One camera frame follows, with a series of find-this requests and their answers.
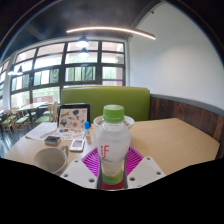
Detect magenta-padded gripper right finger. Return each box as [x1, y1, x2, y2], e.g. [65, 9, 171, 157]
[121, 145, 167, 190]

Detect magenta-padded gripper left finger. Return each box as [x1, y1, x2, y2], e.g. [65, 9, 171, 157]
[59, 146, 103, 190]

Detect clear green-capped drink bottle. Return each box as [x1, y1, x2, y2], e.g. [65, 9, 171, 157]
[95, 104, 132, 186]

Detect white flat phone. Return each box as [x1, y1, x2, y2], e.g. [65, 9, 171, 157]
[69, 138, 86, 153]

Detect white flower-print mug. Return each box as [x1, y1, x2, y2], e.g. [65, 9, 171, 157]
[33, 144, 70, 177]

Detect flat round red coaster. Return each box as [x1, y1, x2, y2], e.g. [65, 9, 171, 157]
[100, 180, 127, 191]

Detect colourful sticker sheet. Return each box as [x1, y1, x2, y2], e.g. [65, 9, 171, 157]
[49, 128, 86, 141]

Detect small black box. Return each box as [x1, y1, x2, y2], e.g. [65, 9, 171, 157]
[44, 135, 62, 147]

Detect small blue-capped bottle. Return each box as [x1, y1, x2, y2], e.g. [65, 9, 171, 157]
[83, 120, 91, 137]

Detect white ceramic bowl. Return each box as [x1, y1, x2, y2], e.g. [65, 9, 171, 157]
[92, 114, 135, 131]

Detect white printed paper sheets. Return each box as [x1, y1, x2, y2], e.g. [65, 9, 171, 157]
[24, 121, 58, 142]

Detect black tablet with stickers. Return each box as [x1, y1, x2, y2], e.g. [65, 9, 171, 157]
[57, 103, 92, 131]

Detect green upholstered bench backrest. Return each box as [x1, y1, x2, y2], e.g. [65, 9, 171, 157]
[60, 86, 151, 123]

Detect wooden chairs with green seats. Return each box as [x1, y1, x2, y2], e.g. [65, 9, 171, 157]
[0, 100, 59, 134]

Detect wooden dining table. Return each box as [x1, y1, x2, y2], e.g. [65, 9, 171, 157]
[16, 101, 48, 116]

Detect black pendant lamps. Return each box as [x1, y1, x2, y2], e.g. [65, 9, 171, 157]
[7, 34, 91, 76]

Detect long curved ceiling light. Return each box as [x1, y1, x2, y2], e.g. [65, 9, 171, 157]
[65, 25, 157, 41]

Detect black-framed window wall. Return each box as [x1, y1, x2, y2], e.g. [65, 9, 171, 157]
[0, 39, 127, 109]

